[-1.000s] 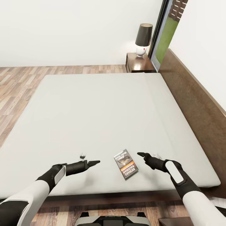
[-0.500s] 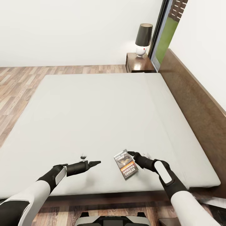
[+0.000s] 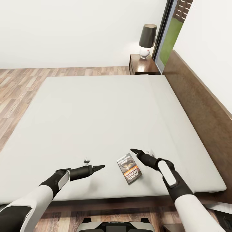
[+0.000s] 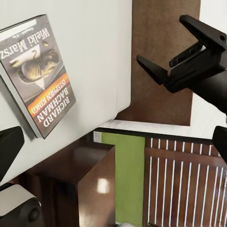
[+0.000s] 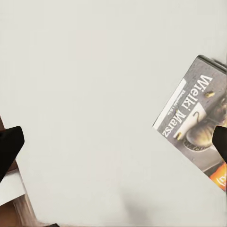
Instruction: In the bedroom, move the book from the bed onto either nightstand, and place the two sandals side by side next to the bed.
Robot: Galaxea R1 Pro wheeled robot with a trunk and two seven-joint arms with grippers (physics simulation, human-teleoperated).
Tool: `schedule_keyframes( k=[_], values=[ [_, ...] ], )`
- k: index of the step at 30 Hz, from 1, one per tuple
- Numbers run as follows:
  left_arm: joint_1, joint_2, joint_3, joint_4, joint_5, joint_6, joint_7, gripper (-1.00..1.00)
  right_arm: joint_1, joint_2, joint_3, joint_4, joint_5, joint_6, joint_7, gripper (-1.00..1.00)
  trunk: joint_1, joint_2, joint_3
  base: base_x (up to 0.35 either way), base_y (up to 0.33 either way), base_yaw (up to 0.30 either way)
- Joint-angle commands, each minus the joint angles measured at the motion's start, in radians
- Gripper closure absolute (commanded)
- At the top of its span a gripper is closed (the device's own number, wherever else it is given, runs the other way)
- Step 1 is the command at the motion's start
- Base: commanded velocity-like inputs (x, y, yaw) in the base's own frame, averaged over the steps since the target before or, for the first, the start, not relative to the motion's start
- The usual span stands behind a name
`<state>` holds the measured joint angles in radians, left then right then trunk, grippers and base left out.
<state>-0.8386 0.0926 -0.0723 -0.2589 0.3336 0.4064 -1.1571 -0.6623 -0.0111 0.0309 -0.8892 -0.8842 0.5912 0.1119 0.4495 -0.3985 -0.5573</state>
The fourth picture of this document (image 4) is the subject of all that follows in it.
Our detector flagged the hardback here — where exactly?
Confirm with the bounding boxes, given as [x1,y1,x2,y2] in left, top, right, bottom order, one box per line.
[0,15,76,140]

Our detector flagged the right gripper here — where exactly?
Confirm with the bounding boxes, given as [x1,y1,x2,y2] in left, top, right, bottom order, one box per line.
[137,15,227,105]

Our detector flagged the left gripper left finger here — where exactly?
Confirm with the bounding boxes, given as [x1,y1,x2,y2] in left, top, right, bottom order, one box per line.
[0,126,25,183]

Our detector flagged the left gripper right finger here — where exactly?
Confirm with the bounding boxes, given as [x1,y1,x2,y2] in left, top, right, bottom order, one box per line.
[212,126,227,164]

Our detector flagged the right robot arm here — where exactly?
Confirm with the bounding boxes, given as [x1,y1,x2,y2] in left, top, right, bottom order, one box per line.
[137,15,227,114]

